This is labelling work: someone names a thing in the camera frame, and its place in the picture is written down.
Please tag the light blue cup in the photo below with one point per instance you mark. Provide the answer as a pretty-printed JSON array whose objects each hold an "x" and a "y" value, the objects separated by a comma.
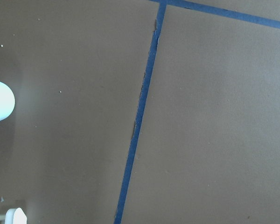
[{"x": 7, "y": 101}]

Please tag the white power plug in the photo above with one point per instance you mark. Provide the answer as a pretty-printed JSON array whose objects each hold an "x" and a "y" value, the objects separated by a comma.
[{"x": 14, "y": 216}]

